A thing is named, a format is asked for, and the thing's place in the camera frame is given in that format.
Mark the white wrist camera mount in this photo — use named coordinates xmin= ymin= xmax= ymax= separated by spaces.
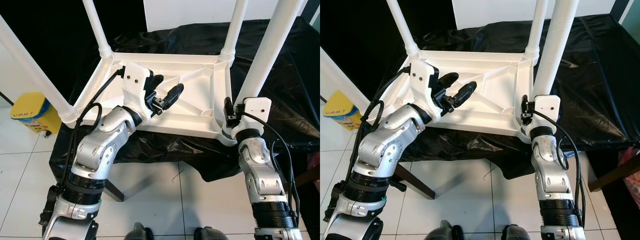
xmin=121 ymin=63 xmax=153 ymax=121
xmin=235 ymin=96 xmax=272 ymax=136
xmin=527 ymin=95 xmax=561 ymax=132
xmin=410 ymin=61 xmax=442 ymax=118

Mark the white plastic table leg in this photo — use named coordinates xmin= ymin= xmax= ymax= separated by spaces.
xmin=218 ymin=0 xmax=249 ymax=63
xmin=0 ymin=15 xmax=81 ymax=126
xmin=81 ymin=0 xmax=115 ymax=61
xmin=234 ymin=0 xmax=307 ymax=103
xmin=524 ymin=0 xmax=551 ymax=63
xmin=320 ymin=45 xmax=381 ymax=126
xmin=531 ymin=0 xmax=581 ymax=98
xmin=387 ymin=0 xmax=422 ymax=60

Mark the white plastic table top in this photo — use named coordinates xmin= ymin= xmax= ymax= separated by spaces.
xmin=72 ymin=50 xmax=238 ymax=147
xmin=385 ymin=50 xmax=538 ymax=145

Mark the dark grey robot right foot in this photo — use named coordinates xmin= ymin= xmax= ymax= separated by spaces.
xmin=500 ymin=224 xmax=531 ymax=240
xmin=192 ymin=226 xmax=228 ymax=240

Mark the black door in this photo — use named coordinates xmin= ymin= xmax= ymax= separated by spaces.
xmin=0 ymin=0 xmax=148 ymax=108
xmin=320 ymin=0 xmax=456 ymax=106

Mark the dark grey robot left foot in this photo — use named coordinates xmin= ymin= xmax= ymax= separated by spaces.
xmin=125 ymin=222 xmax=153 ymax=240
xmin=425 ymin=220 xmax=463 ymax=240

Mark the dark grey robot foot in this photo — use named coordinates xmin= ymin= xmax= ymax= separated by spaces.
xmin=192 ymin=226 xmax=228 ymax=240
xmin=425 ymin=220 xmax=463 ymax=240
xmin=125 ymin=222 xmax=153 ymax=240
xmin=500 ymin=224 xmax=531 ymax=240

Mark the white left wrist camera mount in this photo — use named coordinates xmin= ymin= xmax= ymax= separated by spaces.
xmin=121 ymin=63 xmax=153 ymax=121
xmin=410 ymin=61 xmax=442 ymax=118

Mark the black plastic table cover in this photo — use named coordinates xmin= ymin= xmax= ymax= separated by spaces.
xmin=360 ymin=14 xmax=640 ymax=181
xmin=50 ymin=17 xmax=321 ymax=183

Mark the pink patterned bag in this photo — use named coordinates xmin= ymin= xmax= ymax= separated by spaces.
xmin=617 ymin=147 xmax=640 ymax=211
xmin=307 ymin=152 xmax=321 ymax=201

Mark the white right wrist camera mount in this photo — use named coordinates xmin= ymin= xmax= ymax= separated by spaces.
xmin=527 ymin=95 xmax=561 ymax=132
xmin=235 ymin=96 xmax=272 ymax=136

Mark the dark door frame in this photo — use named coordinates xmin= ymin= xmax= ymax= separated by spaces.
xmin=300 ymin=0 xmax=321 ymax=23
xmin=612 ymin=0 xmax=633 ymax=21

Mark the yellow storage box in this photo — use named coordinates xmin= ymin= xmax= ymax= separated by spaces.
xmin=322 ymin=90 xmax=363 ymax=132
xmin=10 ymin=91 xmax=62 ymax=138

